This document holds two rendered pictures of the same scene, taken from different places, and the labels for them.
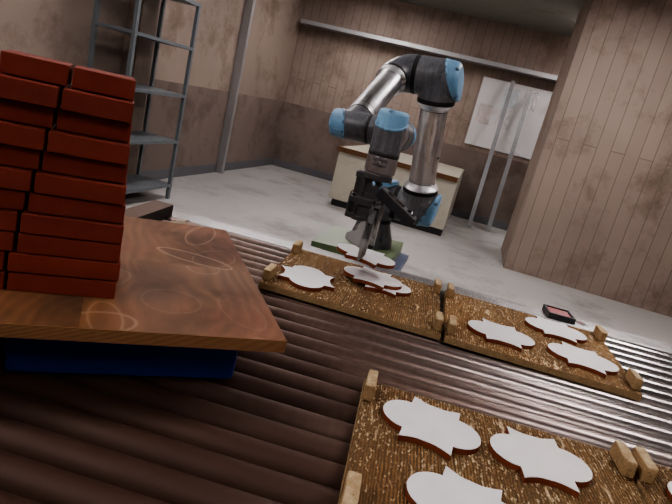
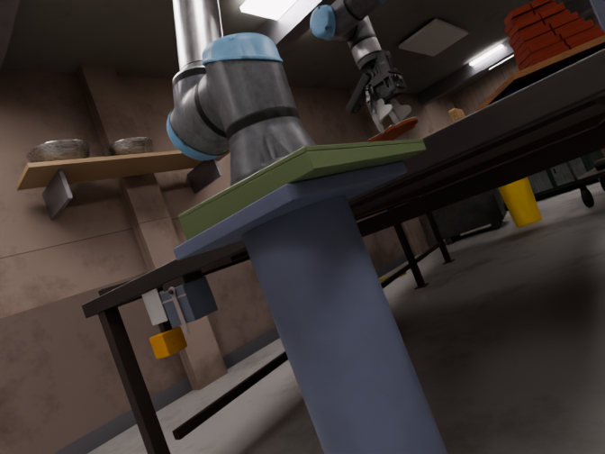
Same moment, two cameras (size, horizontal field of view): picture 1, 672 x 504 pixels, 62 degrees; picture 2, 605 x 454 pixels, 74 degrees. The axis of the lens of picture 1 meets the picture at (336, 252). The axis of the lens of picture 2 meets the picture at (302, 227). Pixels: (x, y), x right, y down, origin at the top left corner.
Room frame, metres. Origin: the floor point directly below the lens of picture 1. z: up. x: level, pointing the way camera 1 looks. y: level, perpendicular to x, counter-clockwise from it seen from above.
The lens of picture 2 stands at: (2.45, 0.22, 0.80)
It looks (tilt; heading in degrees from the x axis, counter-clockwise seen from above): 3 degrees up; 211
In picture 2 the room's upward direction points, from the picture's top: 21 degrees counter-clockwise
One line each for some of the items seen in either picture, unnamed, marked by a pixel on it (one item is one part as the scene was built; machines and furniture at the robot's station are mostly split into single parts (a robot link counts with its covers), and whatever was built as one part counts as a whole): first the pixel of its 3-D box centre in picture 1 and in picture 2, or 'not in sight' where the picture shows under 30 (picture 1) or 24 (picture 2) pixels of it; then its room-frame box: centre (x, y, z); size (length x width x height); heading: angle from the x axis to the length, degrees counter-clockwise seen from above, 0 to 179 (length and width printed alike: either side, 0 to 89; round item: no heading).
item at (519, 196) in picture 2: not in sight; (519, 201); (-3.84, -0.20, 0.31); 0.40 x 0.40 x 0.63
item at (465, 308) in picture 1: (528, 337); not in sight; (1.26, -0.49, 0.93); 0.41 x 0.35 x 0.02; 83
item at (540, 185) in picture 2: not in sight; (546, 176); (-7.29, 0.18, 0.37); 1.85 x 1.69 x 0.74; 78
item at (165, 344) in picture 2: not in sight; (160, 322); (1.53, -1.04, 0.74); 0.09 x 0.08 x 0.24; 85
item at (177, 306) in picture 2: not in sight; (187, 304); (1.54, -0.86, 0.77); 0.14 x 0.11 x 0.18; 85
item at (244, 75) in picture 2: (380, 197); (247, 85); (1.92, -0.10, 1.07); 0.13 x 0.12 x 0.14; 73
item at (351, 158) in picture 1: (400, 184); not in sight; (8.21, -0.67, 0.39); 1.98 x 1.60 x 0.78; 168
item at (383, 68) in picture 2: (369, 197); (380, 79); (1.36, -0.05, 1.14); 0.09 x 0.08 x 0.12; 78
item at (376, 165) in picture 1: (380, 166); (367, 53); (1.36, -0.05, 1.23); 0.08 x 0.08 x 0.05
